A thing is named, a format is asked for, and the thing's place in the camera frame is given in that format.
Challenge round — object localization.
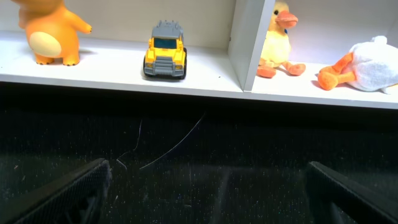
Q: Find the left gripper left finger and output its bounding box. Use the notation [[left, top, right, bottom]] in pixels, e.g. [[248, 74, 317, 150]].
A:
[[0, 157, 113, 224]]

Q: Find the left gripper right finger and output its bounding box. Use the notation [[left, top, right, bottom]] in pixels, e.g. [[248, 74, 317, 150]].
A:
[[304, 161, 398, 224]]

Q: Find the yellow rubber duck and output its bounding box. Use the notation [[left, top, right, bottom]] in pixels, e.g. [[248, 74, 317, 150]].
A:
[[11, 0, 93, 67]]

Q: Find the white shelf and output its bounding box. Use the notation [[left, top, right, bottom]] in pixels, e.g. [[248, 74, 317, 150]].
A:
[[0, 0, 398, 110]]

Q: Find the white plush duck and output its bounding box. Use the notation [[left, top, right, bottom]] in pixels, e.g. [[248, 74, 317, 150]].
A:
[[317, 35, 398, 95]]

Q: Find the yellow plush duck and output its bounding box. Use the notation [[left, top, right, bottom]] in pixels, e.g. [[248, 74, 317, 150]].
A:
[[256, 0, 307, 79]]

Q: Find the grey and yellow toy truck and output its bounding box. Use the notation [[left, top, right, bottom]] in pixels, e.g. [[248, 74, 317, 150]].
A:
[[142, 19, 188, 80]]

